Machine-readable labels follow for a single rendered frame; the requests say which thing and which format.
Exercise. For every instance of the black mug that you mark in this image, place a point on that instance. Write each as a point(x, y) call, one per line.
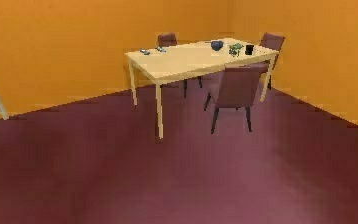
point(249, 50)

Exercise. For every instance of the dark grey mobile phone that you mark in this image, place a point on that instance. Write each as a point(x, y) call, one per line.
point(144, 52)

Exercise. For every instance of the maroon dining chair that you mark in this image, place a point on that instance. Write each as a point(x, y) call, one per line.
point(272, 41)
point(167, 39)
point(237, 88)

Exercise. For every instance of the pale wooden dining table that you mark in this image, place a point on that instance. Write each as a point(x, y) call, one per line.
point(183, 61)

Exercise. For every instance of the dark grey remote control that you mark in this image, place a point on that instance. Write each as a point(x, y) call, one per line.
point(160, 49)

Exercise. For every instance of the dark blue bowl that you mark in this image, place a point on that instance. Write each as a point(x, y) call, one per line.
point(217, 45)

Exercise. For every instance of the small green house plant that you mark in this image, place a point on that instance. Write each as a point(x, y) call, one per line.
point(235, 49)

